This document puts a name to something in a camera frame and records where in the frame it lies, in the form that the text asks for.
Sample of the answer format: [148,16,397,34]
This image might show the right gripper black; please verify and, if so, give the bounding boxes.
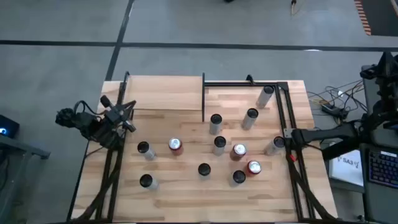
[360,52,398,103]

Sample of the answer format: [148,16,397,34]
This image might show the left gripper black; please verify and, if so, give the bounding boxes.
[104,100,137,133]

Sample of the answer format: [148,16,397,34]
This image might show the Celsius Arctic Vibe can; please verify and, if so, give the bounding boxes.
[137,141,157,161]

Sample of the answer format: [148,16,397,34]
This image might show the tall white Celsius can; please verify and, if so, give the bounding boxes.
[208,113,223,136]
[139,174,160,191]
[255,84,275,110]

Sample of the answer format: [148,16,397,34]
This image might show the Celsius can pineapple print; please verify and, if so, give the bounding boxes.
[212,136,227,157]

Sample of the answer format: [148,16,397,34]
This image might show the red Coca-Cola can dark figure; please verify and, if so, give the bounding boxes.
[229,143,248,162]

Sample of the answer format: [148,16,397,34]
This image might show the Celsius can orange print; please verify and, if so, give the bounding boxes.
[241,107,259,131]

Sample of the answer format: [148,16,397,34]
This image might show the Celsius Peach Vibe can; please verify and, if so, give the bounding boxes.
[228,169,247,188]
[263,136,286,156]

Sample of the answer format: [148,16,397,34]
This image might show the black power strip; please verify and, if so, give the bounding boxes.
[322,104,340,115]

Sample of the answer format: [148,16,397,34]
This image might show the black mat orange striped edge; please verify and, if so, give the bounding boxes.
[353,0,398,37]

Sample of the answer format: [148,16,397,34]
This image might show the black diagonal strut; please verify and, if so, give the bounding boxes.
[322,138,361,161]

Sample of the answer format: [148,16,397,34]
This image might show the black backlit keyboard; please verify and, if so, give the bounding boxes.
[368,149,398,190]

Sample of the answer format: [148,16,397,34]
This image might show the Celsius can blue text band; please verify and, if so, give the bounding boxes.
[197,162,212,182]

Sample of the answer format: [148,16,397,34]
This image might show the white paper sheet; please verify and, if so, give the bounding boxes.
[328,149,364,187]

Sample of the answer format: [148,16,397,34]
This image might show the grey metal bench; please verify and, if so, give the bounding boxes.
[0,135,52,224]

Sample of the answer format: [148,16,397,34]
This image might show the black box blue light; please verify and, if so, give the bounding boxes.
[0,114,20,139]

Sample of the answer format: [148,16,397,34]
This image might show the grey desk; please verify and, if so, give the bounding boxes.
[360,63,398,224]

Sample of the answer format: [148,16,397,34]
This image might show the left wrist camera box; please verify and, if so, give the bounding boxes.
[99,95,113,108]

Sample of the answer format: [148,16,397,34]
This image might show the wooden shelf black frame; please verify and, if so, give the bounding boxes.
[116,70,206,123]

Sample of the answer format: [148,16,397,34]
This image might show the tangled floor cables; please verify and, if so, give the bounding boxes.
[307,79,369,125]

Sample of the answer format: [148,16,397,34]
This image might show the black aluminium rail frame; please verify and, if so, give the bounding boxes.
[203,81,338,222]
[67,77,131,222]

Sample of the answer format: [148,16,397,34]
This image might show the yellow hanging cable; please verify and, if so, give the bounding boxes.
[289,0,304,16]

